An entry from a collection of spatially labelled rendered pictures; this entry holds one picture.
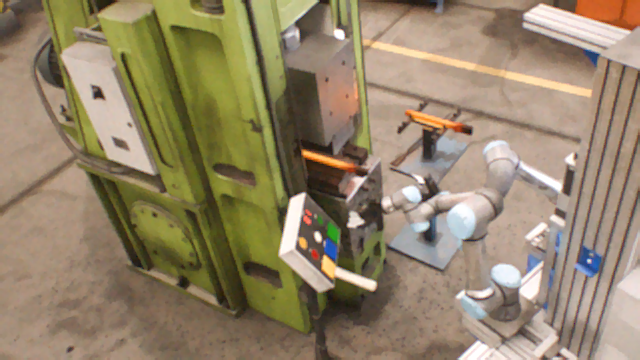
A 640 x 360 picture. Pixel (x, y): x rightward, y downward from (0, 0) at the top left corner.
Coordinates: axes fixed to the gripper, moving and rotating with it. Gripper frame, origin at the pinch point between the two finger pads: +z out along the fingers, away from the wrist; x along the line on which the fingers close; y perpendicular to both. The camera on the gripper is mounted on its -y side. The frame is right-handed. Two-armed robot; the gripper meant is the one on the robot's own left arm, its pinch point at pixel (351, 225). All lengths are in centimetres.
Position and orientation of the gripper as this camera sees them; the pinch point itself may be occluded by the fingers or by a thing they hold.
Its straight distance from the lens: 274.9
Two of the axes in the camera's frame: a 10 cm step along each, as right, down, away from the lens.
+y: -6.0, -6.3, -4.9
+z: -8.0, 3.9, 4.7
